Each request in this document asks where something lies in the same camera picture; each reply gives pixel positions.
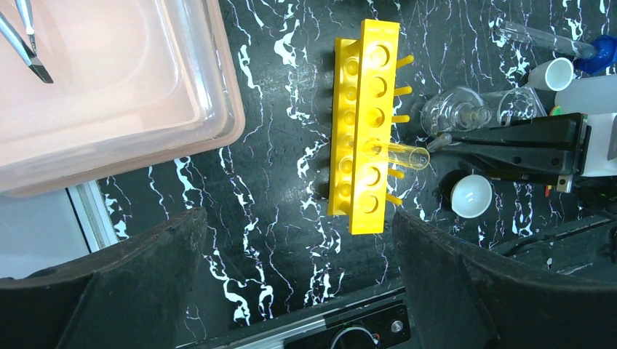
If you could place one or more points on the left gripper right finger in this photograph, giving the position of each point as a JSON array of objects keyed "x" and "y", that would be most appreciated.
[{"x": 464, "y": 296}]

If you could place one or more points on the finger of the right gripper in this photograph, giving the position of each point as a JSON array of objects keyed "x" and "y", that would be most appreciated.
[
  {"x": 550, "y": 141},
  {"x": 508, "y": 172}
]

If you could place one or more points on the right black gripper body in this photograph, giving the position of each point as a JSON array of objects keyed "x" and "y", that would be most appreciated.
[{"x": 595, "y": 166}]

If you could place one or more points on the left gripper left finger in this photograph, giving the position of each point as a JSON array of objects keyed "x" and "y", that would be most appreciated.
[{"x": 106, "y": 289}]

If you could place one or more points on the thin glass test tube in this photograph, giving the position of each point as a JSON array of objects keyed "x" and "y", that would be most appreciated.
[{"x": 439, "y": 142}]

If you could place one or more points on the yellow test tube rack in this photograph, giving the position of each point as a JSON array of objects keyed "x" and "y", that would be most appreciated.
[{"x": 363, "y": 96}]

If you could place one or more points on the red capped wash bottle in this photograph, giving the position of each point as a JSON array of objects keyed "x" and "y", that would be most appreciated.
[{"x": 593, "y": 95}]

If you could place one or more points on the white ceramic evaporating dish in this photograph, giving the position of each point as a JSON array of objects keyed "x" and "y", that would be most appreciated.
[{"x": 471, "y": 196}]

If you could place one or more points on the small white crucible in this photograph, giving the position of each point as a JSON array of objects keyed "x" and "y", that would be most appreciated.
[{"x": 555, "y": 75}]

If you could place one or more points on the round glass flask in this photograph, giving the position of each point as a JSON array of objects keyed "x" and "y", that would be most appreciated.
[{"x": 459, "y": 109}]

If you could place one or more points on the pink plastic storage box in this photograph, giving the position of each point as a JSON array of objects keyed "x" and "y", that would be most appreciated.
[{"x": 136, "y": 83}]

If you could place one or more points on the left yellow black screwdriver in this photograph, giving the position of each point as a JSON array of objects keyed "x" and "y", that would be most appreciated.
[{"x": 24, "y": 51}]

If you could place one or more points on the yellow black screwdriver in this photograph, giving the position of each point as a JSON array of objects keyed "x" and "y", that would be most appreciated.
[
  {"x": 24, "y": 8},
  {"x": 24, "y": 51}
]

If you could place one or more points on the right yellow black screwdriver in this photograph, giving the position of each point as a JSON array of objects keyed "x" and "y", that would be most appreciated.
[{"x": 24, "y": 8}]

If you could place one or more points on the aluminium frame rail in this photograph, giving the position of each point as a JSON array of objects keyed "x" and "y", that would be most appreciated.
[{"x": 263, "y": 275}]

